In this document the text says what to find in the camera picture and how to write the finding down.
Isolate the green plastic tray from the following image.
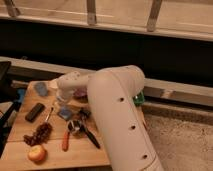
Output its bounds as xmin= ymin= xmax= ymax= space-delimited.
xmin=133 ymin=92 xmax=145 ymax=106

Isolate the red yellow apple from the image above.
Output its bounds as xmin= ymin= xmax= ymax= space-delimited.
xmin=27 ymin=145 xmax=46 ymax=162

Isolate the metal measuring spoon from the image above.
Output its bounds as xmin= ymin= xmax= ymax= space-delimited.
xmin=68 ymin=120 xmax=80 ymax=135

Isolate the orange handled peeler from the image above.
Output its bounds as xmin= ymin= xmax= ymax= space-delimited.
xmin=62 ymin=129 xmax=70 ymax=151

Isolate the black rectangular block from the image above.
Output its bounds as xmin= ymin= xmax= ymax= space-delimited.
xmin=25 ymin=103 xmax=45 ymax=122

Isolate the purple bowl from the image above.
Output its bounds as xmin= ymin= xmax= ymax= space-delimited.
xmin=73 ymin=89 xmax=87 ymax=100

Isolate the small brush with handle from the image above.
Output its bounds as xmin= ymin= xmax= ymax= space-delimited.
xmin=44 ymin=107 xmax=54 ymax=123

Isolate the black chair left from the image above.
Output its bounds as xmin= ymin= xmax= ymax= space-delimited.
xmin=0 ymin=61 xmax=21 ymax=156

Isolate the black handled can opener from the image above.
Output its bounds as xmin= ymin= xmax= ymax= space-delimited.
xmin=79 ymin=108 xmax=101 ymax=149

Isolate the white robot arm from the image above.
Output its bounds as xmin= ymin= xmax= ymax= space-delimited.
xmin=56 ymin=65 xmax=164 ymax=171

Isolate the white paper cup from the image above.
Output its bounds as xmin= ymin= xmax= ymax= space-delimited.
xmin=49 ymin=79 xmax=57 ymax=89

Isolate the wooden cutting board table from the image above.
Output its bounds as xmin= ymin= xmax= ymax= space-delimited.
xmin=0 ymin=81 xmax=110 ymax=171

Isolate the bunch of dark grapes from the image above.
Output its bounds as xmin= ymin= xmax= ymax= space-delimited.
xmin=23 ymin=122 xmax=52 ymax=146

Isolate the blue sponge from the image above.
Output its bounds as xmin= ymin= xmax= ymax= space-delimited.
xmin=58 ymin=106 xmax=73 ymax=121

